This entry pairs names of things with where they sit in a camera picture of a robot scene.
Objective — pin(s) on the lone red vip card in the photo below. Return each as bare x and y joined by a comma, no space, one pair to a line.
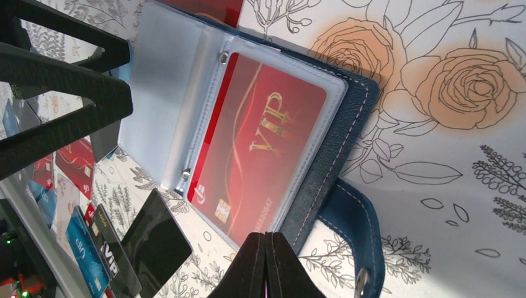
223,11

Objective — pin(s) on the blue card centre pile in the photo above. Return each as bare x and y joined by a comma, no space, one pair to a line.
86,254

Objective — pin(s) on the black vip card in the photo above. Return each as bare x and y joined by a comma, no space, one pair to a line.
123,281

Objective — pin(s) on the black card upper left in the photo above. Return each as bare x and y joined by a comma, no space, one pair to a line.
104,141

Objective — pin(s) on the blue card front left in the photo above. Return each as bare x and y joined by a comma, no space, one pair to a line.
46,200

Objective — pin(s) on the blue leather card holder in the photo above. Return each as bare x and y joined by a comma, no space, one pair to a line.
179,65

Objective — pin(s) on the floral patterned table mat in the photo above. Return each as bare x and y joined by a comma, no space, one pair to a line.
442,158

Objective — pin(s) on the aluminium rail frame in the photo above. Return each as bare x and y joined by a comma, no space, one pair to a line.
32,261

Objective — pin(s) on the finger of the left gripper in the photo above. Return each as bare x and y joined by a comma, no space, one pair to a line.
75,103
116,50

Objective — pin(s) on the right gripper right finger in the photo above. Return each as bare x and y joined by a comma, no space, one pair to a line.
285,276

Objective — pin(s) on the small black card top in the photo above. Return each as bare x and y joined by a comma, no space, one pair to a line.
155,245

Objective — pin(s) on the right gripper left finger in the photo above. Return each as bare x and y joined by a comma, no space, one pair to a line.
245,276

